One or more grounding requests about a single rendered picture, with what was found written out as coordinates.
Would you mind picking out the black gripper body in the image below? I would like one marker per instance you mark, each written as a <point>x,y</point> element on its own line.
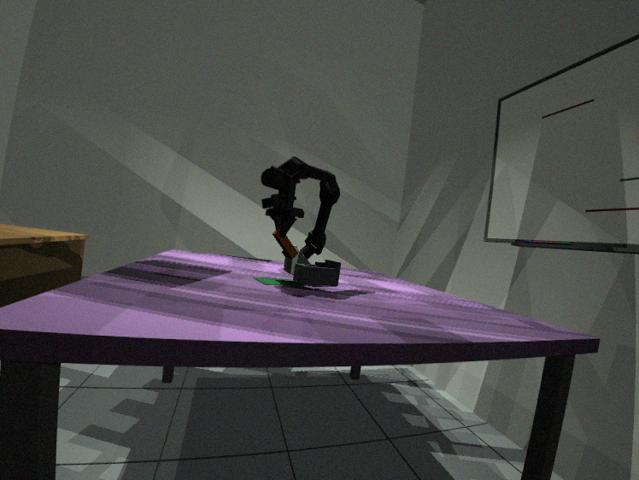
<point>288,210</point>

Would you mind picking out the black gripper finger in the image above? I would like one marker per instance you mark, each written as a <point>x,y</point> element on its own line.
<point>286,224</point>
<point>277,222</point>

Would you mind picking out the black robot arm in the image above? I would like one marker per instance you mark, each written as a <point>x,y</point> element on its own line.
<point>285,177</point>

